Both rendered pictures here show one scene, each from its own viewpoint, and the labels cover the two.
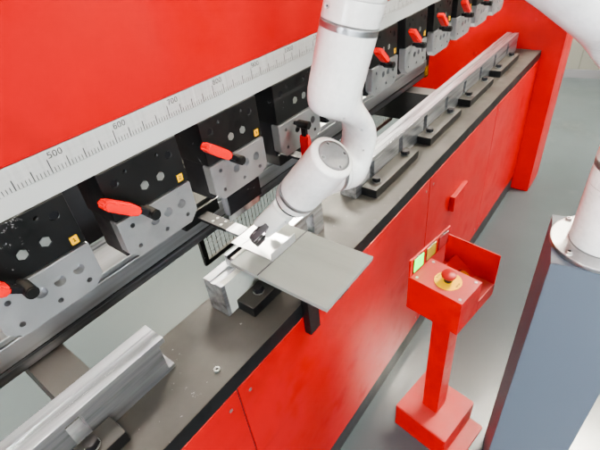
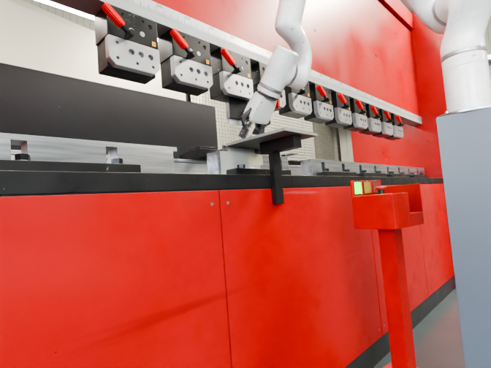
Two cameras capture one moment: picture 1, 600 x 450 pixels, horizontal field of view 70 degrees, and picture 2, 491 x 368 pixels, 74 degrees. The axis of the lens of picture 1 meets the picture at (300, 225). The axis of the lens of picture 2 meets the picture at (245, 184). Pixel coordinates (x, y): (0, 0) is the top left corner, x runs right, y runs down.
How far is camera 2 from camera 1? 93 cm
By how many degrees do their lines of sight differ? 40
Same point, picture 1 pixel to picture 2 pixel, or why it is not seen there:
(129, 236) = (177, 65)
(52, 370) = not seen: hidden behind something
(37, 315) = (125, 60)
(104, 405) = (131, 157)
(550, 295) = (446, 144)
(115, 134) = (185, 20)
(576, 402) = not seen: outside the picture
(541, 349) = (460, 201)
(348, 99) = (294, 16)
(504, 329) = not seen: hidden behind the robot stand
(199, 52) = (226, 20)
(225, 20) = (240, 18)
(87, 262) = (155, 58)
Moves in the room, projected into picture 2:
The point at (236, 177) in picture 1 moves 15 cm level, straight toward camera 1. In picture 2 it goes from (235, 87) to (239, 69)
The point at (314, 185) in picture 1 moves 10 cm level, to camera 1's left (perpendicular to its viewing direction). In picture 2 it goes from (278, 60) to (247, 63)
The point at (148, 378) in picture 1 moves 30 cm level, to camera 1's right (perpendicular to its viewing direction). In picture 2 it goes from (161, 167) to (264, 158)
